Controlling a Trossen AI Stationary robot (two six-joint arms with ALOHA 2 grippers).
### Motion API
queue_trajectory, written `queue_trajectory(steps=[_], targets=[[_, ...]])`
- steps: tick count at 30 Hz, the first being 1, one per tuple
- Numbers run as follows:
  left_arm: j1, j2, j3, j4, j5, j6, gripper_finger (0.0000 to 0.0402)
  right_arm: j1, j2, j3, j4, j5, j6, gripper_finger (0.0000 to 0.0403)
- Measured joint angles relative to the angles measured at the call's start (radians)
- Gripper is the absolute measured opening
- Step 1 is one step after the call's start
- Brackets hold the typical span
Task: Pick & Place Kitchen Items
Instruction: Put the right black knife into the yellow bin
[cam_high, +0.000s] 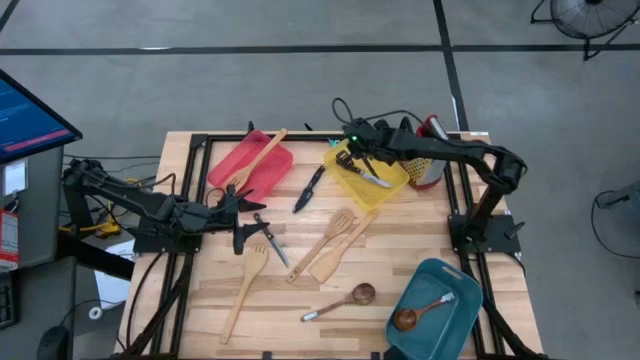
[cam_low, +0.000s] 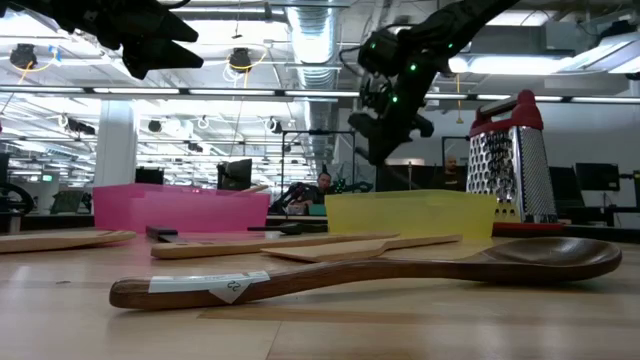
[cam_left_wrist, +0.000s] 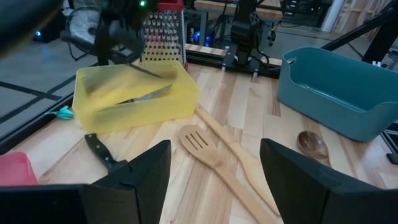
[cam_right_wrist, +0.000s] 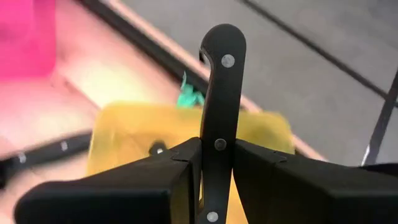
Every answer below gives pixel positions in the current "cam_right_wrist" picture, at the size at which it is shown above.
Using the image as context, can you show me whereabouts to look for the yellow plastic bin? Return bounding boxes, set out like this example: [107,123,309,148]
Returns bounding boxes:
[86,100,296,224]

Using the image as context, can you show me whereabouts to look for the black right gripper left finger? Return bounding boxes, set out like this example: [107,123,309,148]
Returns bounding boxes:
[14,136,203,224]

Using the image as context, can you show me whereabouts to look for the pink plastic bin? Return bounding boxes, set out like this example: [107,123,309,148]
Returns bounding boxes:
[0,0,57,80]

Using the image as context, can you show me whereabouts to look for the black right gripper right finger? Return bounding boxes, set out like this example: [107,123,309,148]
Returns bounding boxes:
[233,139,398,224]

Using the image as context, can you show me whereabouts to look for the black blade paring knife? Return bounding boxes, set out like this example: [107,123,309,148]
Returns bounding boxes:
[0,132,93,190]

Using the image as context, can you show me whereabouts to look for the small teal clip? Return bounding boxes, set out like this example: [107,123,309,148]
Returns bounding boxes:
[176,70,206,109]

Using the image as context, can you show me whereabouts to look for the black metal table frame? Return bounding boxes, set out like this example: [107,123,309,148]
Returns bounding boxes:
[76,0,215,97]

